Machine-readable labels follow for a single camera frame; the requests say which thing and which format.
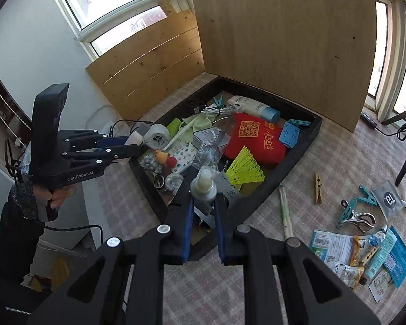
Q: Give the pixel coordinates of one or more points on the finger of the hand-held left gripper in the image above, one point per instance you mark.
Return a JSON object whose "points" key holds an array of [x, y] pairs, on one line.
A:
{"points": [[127, 150], [113, 140]]}

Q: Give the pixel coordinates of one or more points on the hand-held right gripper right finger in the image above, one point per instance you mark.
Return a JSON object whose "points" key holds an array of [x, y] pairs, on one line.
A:
{"points": [[219, 230]]}

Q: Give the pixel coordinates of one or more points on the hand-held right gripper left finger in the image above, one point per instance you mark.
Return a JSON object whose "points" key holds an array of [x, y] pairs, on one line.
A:
{"points": [[188, 233]]}

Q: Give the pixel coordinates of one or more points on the small clear spray bottle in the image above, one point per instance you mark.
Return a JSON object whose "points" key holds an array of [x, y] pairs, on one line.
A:
{"points": [[203, 186]]}

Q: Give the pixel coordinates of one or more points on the black tray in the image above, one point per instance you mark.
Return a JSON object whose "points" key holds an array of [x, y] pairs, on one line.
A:
{"points": [[291, 155]]}

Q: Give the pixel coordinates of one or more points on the person's left forearm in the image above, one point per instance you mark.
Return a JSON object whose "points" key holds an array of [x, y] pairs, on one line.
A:
{"points": [[17, 230]]}

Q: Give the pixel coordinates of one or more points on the checked tablecloth desktop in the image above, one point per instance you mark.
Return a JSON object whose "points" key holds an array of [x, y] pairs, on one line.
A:
{"points": [[223, 294]]}

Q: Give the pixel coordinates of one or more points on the person's left hand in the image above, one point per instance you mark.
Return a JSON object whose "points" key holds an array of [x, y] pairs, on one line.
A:
{"points": [[59, 197]]}

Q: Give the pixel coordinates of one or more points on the grey bead cluster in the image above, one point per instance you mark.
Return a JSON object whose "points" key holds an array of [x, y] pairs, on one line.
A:
{"points": [[150, 163]]}

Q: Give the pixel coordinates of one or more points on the white tape roll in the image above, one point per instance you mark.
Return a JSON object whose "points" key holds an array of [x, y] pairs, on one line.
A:
{"points": [[156, 136]]}

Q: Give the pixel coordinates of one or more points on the yellow and red toy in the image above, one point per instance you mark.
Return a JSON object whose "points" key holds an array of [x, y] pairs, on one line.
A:
{"points": [[164, 157]]}

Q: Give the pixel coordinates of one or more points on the white crumpled paper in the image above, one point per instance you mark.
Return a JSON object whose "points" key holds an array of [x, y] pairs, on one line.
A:
{"points": [[174, 180]]}

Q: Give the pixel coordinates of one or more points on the patterned cloth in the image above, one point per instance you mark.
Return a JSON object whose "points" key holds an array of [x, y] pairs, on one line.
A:
{"points": [[184, 157]]}

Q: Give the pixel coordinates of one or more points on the light green cloth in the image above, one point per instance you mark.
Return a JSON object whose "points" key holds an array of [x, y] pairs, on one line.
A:
{"points": [[186, 125]]}

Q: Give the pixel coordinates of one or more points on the yellow-green plastic fan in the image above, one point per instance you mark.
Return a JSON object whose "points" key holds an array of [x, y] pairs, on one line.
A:
{"points": [[245, 169]]}

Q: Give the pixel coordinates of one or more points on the wrapped bamboo chopsticks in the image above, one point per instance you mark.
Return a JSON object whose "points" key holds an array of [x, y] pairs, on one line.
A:
{"points": [[286, 210]]}

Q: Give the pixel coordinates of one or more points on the pine plank board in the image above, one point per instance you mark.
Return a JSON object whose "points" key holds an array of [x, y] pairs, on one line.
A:
{"points": [[145, 71]]}

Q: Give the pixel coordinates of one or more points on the clear plastic bag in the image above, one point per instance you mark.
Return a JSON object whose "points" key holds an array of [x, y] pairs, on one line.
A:
{"points": [[209, 145]]}

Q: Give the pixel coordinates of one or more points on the red pouch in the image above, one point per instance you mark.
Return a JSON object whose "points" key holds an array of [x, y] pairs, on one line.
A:
{"points": [[253, 138]]}

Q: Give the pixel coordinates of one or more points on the small teal clothespin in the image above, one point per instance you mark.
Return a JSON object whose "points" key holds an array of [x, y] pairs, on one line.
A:
{"points": [[218, 101]]}

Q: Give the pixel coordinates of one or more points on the wooden clothespin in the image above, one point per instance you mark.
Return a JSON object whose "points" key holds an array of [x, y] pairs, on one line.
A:
{"points": [[318, 188]]}

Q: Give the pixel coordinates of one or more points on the white and green packet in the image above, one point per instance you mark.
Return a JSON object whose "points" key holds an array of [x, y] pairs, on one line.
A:
{"points": [[331, 245]]}

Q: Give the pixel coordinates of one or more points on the blue plastic card holder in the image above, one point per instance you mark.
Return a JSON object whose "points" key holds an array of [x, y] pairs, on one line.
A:
{"points": [[289, 134]]}

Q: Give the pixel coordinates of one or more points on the white tube with blue cap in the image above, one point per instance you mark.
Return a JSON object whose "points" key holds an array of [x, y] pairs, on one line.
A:
{"points": [[253, 107]]}

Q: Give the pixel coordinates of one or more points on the teal metal clamp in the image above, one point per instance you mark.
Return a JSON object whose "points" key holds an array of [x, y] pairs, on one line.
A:
{"points": [[353, 218]]}

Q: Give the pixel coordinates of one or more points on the white printed snack packet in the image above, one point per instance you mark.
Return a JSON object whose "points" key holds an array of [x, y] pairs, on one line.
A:
{"points": [[348, 274]]}

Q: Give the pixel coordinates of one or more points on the yellow snack packet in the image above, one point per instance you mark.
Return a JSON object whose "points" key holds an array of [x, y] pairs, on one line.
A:
{"points": [[358, 250]]}

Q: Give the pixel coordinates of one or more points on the teal plastic clip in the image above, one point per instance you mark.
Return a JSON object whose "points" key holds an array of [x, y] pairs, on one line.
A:
{"points": [[367, 196]]}

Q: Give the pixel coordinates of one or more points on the teal and white tube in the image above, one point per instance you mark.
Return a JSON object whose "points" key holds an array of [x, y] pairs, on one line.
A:
{"points": [[380, 257]]}

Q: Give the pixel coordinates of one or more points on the white sachet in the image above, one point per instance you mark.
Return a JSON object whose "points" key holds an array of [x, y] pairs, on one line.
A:
{"points": [[380, 284]]}

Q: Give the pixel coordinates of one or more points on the grey packet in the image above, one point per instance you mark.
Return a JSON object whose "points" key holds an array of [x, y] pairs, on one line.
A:
{"points": [[389, 199]]}

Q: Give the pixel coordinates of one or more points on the blue packet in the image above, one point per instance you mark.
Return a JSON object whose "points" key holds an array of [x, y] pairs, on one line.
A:
{"points": [[401, 260]]}

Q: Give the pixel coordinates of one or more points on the black power strip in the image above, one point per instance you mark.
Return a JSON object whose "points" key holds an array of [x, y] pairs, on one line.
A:
{"points": [[368, 120]]}

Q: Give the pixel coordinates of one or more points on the large wooden board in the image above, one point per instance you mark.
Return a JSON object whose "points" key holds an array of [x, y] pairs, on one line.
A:
{"points": [[284, 40]]}

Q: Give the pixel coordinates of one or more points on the narrow white framed window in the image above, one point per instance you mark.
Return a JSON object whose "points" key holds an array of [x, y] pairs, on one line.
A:
{"points": [[392, 57]]}

